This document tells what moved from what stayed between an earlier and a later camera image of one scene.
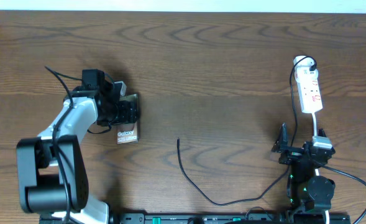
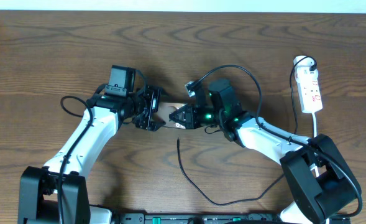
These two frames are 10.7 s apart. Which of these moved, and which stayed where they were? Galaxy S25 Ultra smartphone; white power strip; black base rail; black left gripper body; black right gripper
Moved: Galaxy S25 Ultra smartphone; black left gripper body; black right gripper
Stayed: white power strip; black base rail
